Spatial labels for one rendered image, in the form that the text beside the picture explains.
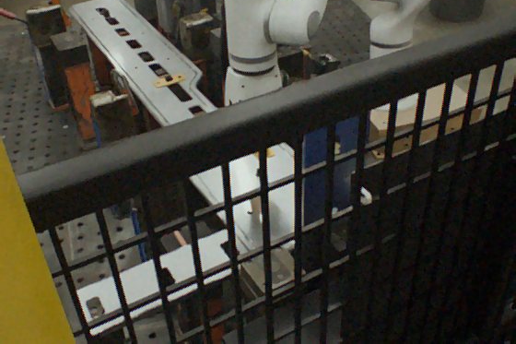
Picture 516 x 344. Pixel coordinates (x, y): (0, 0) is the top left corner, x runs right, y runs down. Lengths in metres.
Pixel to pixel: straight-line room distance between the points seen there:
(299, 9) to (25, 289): 0.79
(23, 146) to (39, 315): 1.78
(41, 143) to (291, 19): 1.20
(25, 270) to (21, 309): 0.01
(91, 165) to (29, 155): 1.61
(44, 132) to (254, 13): 1.19
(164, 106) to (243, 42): 0.49
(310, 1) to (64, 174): 0.69
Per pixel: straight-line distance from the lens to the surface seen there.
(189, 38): 1.65
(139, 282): 0.99
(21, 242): 0.17
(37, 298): 0.19
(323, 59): 1.13
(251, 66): 0.98
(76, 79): 1.77
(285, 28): 0.92
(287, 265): 0.90
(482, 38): 0.42
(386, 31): 1.67
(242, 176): 1.16
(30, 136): 2.00
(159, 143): 0.31
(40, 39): 1.99
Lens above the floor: 1.72
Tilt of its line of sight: 36 degrees down
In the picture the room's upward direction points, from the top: 3 degrees counter-clockwise
